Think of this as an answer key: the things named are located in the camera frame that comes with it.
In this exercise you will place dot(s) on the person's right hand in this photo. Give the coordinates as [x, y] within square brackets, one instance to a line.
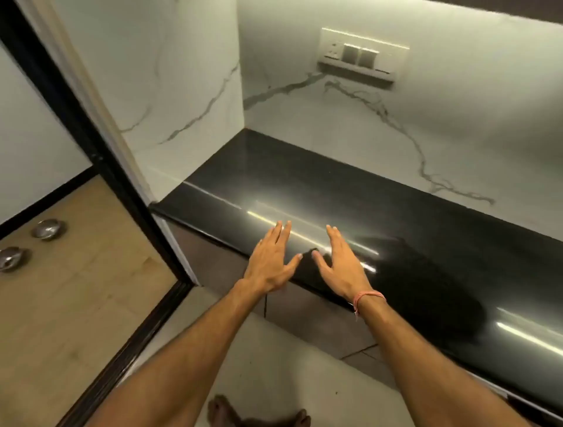
[345, 272]

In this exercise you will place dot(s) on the person's left hand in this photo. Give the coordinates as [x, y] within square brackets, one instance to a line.
[266, 264]

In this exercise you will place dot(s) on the steel water bowl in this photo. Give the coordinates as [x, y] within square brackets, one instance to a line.
[47, 228]

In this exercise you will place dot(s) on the steel food bowl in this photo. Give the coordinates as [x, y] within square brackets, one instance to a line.
[11, 258]

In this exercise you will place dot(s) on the person's left forearm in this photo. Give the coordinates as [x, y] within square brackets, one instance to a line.
[184, 365]

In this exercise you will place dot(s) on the person's right forearm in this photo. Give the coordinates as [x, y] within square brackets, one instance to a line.
[422, 369]

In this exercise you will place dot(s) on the person's right foot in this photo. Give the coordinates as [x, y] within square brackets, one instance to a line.
[303, 419]

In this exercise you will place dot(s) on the person's foot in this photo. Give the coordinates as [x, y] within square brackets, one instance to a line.
[222, 411]
[303, 419]

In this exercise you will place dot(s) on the person's left foot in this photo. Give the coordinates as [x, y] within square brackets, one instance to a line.
[222, 411]

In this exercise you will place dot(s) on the brown base cabinet door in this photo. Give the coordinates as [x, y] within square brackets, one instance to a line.
[211, 264]
[316, 325]

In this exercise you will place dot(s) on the brown drawer front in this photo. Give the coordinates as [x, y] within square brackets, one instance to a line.
[374, 369]

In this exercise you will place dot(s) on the black door frame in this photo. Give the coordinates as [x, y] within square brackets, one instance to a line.
[145, 228]

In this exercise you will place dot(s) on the white switch panel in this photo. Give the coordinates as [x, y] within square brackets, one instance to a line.
[365, 55]

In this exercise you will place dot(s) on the black wall skirting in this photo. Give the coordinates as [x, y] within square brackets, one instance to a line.
[44, 202]

